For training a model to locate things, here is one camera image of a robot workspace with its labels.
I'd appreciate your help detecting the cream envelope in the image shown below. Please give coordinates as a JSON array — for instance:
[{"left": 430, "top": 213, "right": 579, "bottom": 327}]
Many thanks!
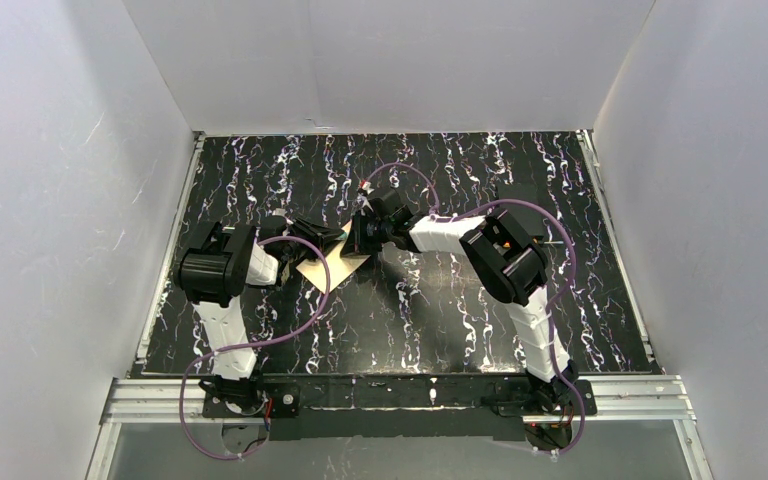
[{"left": 296, "top": 222, "right": 370, "bottom": 293}]

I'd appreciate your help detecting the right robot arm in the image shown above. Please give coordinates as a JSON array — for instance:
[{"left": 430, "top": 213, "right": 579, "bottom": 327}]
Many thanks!
[{"left": 340, "top": 183, "right": 586, "bottom": 416}]

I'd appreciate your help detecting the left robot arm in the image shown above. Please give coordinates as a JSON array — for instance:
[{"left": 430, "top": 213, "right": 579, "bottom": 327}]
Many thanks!
[{"left": 173, "top": 215, "right": 346, "bottom": 415}]

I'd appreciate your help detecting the aluminium table frame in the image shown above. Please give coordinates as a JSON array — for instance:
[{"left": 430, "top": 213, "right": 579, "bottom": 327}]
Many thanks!
[{"left": 89, "top": 129, "right": 717, "bottom": 480}]

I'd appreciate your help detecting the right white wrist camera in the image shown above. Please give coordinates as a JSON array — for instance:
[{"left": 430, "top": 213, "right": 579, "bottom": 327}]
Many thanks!
[{"left": 357, "top": 179, "right": 374, "bottom": 216}]

